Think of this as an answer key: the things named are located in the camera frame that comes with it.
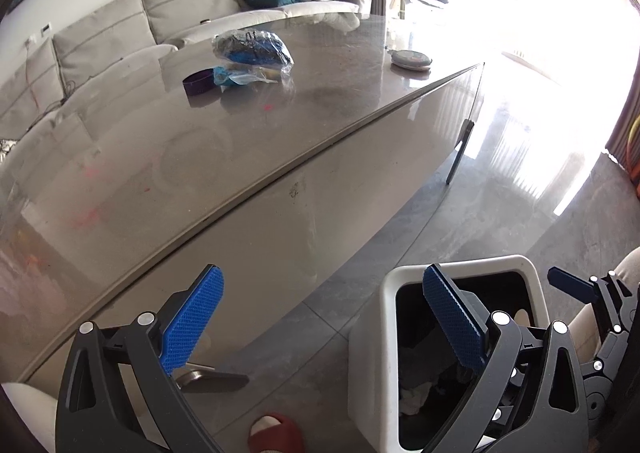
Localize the black cable on sofa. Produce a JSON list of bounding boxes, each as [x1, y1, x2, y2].
[[14, 39, 76, 120]]

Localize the white trash bin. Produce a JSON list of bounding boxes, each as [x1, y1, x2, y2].
[[348, 255, 550, 452]]

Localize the grey fabric sofa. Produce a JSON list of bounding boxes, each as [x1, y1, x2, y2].
[[1, 0, 372, 140]]

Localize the round white blue lid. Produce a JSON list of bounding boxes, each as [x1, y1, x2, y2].
[[390, 50, 433, 72]]

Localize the blue plastic wrapper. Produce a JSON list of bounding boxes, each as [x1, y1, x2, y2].
[[212, 64, 285, 89]]

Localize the metal table leg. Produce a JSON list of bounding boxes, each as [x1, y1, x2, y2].
[[446, 120, 475, 186]]

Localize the red slipper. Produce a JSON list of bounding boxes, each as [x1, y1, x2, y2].
[[247, 413, 305, 453]]

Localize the clear bag with blue contents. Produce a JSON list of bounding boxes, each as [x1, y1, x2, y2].
[[212, 28, 294, 69]]

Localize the person's beige trouser leg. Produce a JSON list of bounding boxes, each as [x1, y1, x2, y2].
[[569, 244, 640, 364]]

